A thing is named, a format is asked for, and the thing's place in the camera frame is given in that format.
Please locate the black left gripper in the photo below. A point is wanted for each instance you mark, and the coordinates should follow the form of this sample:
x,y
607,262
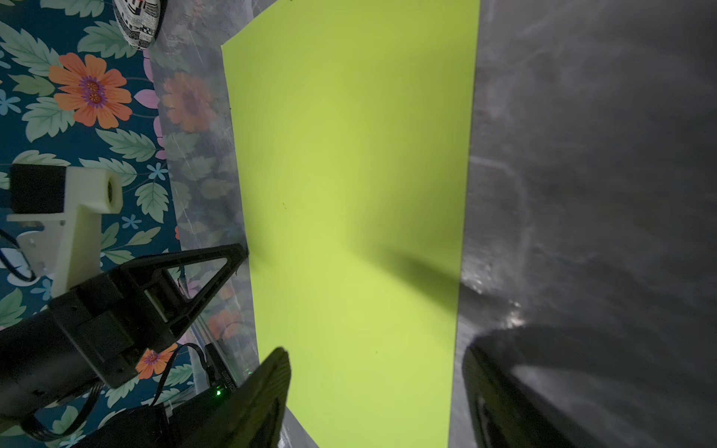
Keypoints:
x,y
97,332

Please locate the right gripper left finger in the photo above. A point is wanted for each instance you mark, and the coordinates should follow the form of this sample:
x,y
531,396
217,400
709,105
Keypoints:
x,y
250,416

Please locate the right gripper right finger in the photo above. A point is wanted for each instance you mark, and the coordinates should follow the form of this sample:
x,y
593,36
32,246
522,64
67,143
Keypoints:
x,y
504,413

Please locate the bright lime green paper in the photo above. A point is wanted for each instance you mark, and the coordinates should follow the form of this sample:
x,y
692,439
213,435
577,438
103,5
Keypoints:
x,y
352,123

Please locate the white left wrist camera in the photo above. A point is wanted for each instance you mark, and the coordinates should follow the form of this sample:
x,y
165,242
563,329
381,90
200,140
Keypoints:
x,y
67,204

